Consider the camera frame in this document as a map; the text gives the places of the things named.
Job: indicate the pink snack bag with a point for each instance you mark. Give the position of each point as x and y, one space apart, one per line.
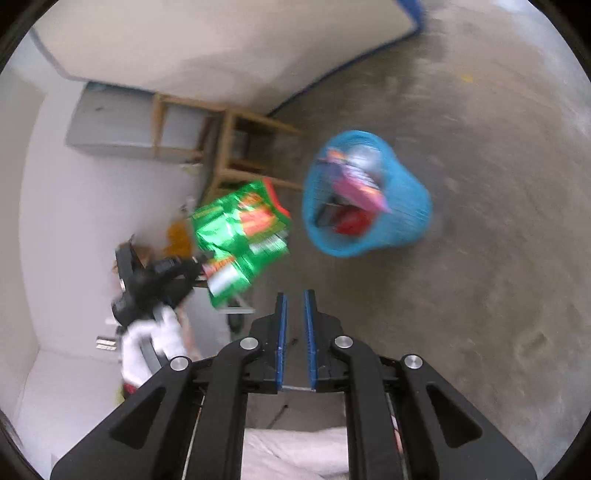
357 175

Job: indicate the green snack bag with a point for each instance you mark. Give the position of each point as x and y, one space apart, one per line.
245 231

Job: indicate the red foil wrapper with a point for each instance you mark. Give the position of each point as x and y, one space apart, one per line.
352 221

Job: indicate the white gloved left hand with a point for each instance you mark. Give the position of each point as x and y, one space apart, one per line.
148 345

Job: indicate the blue mesh trash basket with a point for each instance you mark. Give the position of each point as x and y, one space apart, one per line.
409 200

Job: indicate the white mattress blue trim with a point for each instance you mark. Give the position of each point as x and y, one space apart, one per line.
254 54

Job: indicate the right wooden chair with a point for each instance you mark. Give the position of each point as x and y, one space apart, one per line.
214 152

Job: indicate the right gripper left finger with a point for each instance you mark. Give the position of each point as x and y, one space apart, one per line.
188 420

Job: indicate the silver refrigerator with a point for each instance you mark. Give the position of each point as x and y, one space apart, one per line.
115 121

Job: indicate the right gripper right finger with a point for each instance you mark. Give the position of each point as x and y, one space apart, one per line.
403 419

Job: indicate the yellow plastic bag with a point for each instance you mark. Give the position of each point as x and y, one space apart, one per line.
179 241

